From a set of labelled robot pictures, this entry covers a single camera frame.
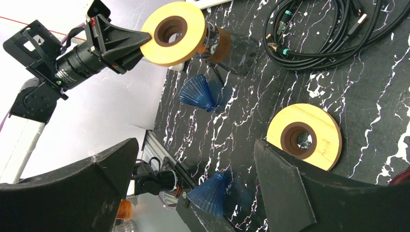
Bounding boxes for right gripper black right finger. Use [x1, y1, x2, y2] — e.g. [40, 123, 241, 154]
[254, 139, 410, 232]

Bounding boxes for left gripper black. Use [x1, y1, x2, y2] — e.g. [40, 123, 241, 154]
[3, 14, 151, 91]

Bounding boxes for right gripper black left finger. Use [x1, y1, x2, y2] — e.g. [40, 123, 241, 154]
[0, 138, 139, 232]

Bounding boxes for orange wooden dripper ring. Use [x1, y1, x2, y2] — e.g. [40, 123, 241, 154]
[140, 1, 207, 67]

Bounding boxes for yellow wooden dripper ring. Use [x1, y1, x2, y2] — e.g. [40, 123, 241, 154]
[266, 103, 343, 172]

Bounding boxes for blue plastic dripper cone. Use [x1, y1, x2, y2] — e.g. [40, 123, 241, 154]
[178, 74, 216, 112]

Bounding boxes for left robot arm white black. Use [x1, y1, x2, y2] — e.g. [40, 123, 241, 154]
[0, 14, 151, 184]

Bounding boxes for glass carafe with brown collar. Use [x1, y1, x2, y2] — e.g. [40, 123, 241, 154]
[194, 22, 259, 76]

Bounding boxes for orange handled screwdriver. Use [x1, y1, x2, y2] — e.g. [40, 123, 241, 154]
[116, 200, 133, 219]

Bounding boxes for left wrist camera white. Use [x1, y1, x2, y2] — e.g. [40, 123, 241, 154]
[85, 0, 111, 18]

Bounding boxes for white pvc pipe frame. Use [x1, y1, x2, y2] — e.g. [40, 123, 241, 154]
[168, 0, 232, 72]

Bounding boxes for coiled black cables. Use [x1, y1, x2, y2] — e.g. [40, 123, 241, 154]
[263, 0, 410, 72]

